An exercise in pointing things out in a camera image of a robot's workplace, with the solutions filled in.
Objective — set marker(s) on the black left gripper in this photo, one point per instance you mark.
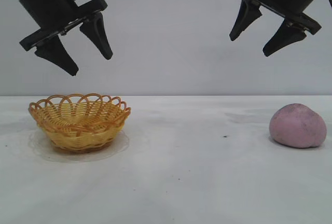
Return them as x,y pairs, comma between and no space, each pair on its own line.
57,11

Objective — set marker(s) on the pink purple sweet potato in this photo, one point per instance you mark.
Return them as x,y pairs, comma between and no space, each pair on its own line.
298,128

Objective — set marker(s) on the yellow woven wicker basket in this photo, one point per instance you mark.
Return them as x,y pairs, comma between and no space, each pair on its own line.
77,138

